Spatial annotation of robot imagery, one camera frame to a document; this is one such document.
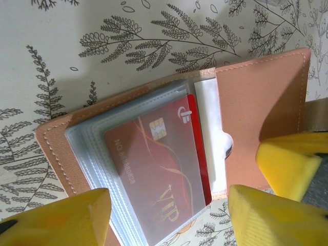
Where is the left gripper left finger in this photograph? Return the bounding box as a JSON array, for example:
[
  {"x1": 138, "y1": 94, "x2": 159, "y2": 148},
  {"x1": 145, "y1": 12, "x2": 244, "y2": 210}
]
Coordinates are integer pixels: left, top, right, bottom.
[{"x1": 0, "y1": 188, "x2": 111, "y2": 246}]

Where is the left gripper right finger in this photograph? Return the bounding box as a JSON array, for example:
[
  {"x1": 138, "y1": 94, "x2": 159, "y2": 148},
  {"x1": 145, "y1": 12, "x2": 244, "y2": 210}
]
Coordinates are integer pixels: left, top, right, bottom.
[{"x1": 228, "y1": 184, "x2": 328, "y2": 246}]

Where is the red VIP chip card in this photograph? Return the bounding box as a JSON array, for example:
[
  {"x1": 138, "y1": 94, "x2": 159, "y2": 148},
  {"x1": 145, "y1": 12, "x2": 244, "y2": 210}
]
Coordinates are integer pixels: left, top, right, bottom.
[{"x1": 103, "y1": 96, "x2": 208, "y2": 231}]

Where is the floral tablecloth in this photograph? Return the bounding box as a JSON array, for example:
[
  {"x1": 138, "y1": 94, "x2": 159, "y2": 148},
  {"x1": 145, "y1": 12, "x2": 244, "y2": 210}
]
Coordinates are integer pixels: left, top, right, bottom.
[{"x1": 0, "y1": 0, "x2": 328, "y2": 246}]

